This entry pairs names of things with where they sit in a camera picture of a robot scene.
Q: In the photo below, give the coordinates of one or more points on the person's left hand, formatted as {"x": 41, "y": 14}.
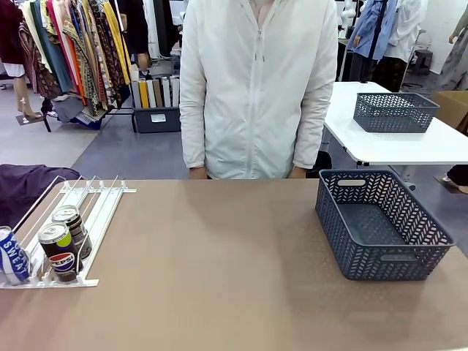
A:
{"x": 299, "y": 172}

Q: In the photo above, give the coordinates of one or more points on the person's right hand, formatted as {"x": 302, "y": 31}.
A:
{"x": 197, "y": 173}

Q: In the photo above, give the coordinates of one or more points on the grey basket with white sticker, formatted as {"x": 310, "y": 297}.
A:
{"x": 369, "y": 226}

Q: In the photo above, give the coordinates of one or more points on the black Pepsi can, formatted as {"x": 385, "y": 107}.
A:
{"x": 60, "y": 252}

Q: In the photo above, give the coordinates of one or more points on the blue Pocari Sweat can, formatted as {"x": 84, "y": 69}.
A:
{"x": 11, "y": 252}

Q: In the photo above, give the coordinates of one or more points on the person's left forearm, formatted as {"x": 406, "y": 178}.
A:
{"x": 307, "y": 139}

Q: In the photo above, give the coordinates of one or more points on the person's right forearm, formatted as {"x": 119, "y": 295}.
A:
{"x": 192, "y": 139}

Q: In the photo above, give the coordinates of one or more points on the person in white jacket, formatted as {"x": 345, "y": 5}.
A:
{"x": 256, "y": 91}

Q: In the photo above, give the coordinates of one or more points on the white table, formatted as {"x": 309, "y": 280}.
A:
{"x": 402, "y": 146}

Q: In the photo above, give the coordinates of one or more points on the grey woven plastic basket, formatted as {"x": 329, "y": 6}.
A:
{"x": 395, "y": 117}

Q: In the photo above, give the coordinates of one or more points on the black can with white bands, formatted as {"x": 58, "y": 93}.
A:
{"x": 78, "y": 228}

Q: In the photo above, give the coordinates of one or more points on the blue shirt on mannequin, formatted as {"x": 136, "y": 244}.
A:
{"x": 365, "y": 29}

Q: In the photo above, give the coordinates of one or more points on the black stand pole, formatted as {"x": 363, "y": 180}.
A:
{"x": 376, "y": 33}

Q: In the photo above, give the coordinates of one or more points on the background person's foot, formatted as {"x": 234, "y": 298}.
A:
{"x": 459, "y": 177}

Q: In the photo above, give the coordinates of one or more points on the brown cardboard box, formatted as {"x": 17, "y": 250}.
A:
{"x": 453, "y": 108}

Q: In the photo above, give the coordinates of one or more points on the black plastic stool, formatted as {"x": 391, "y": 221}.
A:
{"x": 424, "y": 60}

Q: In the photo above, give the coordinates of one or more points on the rack of colourful garments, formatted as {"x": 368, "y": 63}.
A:
{"x": 84, "y": 47}

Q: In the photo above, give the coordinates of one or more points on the dark purple cloth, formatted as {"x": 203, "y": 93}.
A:
{"x": 25, "y": 186}

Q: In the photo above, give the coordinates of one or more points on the white shirt on mannequin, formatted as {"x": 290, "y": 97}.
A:
{"x": 406, "y": 29}

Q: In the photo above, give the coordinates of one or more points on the mannequin legs on stand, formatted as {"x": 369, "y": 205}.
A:
{"x": 23, "y": 98}

